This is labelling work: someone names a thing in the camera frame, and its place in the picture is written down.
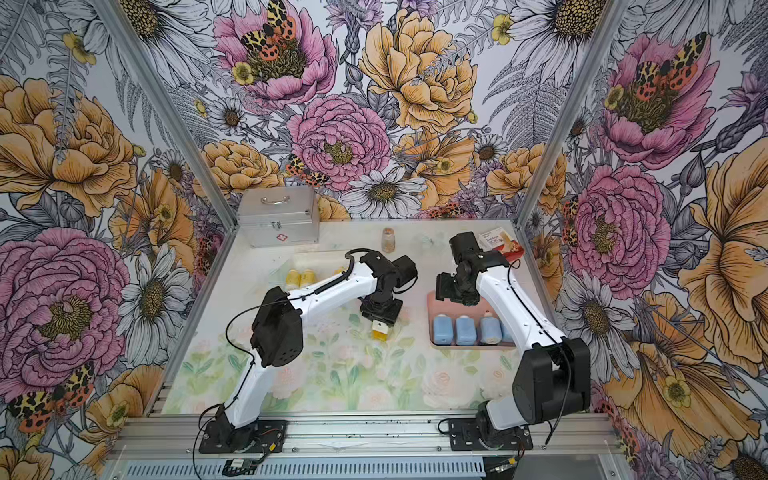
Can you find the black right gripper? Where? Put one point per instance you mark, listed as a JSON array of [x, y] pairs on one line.
[[443, 290]]

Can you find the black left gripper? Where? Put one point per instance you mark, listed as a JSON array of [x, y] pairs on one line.
[[387, 317]]

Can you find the yellow pencil sharpener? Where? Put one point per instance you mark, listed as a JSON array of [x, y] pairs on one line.
[[380, 331], [293, 279], [308, 277]]

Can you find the blue pencil sharpener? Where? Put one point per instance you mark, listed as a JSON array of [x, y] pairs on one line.
[[490, 330], [465, 331], [442, 330], [507, 337]]

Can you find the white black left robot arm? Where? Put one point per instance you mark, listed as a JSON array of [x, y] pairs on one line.
[[278, 336]]

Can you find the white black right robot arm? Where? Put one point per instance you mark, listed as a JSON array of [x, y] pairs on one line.
[[553, 375]]

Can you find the red white small box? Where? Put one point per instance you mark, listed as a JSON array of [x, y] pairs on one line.
[[499, 239]]

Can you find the pink plastic tray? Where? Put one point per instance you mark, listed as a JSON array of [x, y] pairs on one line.
[[454, 310]]

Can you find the small glass bottle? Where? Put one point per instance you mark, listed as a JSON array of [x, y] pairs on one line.
[[388, 240]]

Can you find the white plastic tray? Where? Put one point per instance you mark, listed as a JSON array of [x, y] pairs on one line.
[[324, 263]]

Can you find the silver metal case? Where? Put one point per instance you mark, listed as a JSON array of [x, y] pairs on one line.
[[279, 216]]

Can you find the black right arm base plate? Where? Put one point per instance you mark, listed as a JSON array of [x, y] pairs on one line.
[[471, 434]]

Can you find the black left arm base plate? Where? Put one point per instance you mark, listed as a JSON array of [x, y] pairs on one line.
[[259, 437]]

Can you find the aluminium rail frame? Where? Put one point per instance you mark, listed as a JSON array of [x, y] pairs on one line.
[[367, 445]]

